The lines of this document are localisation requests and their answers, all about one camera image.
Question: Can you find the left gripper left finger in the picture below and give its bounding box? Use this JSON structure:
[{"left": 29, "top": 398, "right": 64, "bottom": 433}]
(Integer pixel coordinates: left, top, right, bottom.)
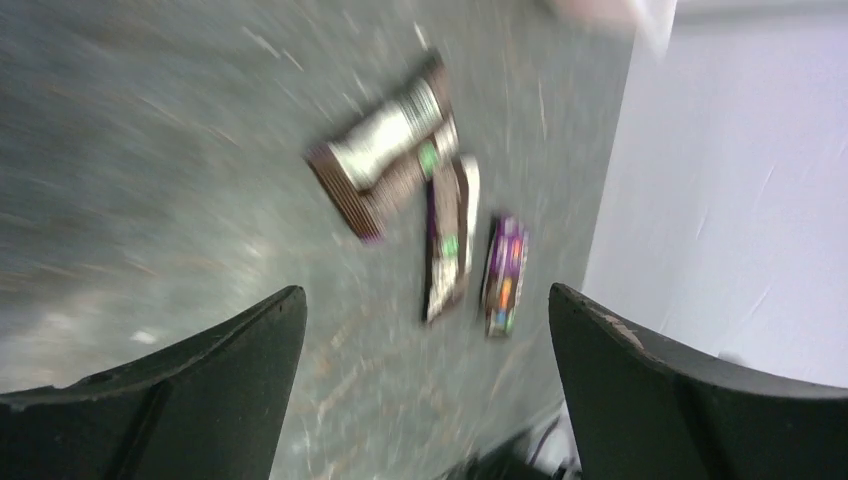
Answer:
[{"left": 1, "top": 286, "right": 307, "bottom": 479}]

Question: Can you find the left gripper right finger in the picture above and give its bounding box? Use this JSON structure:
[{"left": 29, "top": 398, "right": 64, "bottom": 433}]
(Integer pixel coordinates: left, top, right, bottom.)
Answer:
[{"left": 548, "top": 284, "right": 847, "bottom": 479}]

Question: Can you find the purple brown M&M bag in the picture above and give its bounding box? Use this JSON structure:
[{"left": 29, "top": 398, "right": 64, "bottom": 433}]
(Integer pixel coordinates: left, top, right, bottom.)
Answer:
[{"left": 481, "top": 213, "right": 529, "bottom": 338}]

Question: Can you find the brown candy bag top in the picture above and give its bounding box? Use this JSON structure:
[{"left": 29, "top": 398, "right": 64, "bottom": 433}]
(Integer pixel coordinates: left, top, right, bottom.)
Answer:
[{"left": 304, "top": 49, "right": 459, "bottom": 242}]

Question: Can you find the brown candy bag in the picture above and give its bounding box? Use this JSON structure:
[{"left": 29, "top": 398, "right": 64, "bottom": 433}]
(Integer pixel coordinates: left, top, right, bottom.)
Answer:
[
  {"left": 422, "top": 154, "right": 480, "bottom": 325},
  {"left": 304, "top": 49, "right": 459, "bottom": 242}
]

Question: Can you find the brown candy bag middle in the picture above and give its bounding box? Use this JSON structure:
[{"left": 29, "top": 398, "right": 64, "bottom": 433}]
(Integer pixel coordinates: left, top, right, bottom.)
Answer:
[{"left": 422, "top": 154, "right": 480, "bottom": 325}]

